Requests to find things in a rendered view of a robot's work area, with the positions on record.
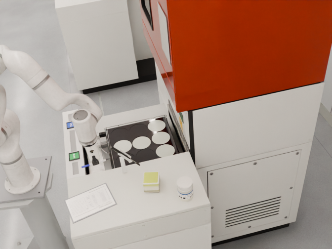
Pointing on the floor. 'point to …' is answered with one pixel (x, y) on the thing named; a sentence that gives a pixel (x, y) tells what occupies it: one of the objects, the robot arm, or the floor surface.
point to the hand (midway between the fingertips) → (95, 160)
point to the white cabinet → (176, 240)
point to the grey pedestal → (39, 223)
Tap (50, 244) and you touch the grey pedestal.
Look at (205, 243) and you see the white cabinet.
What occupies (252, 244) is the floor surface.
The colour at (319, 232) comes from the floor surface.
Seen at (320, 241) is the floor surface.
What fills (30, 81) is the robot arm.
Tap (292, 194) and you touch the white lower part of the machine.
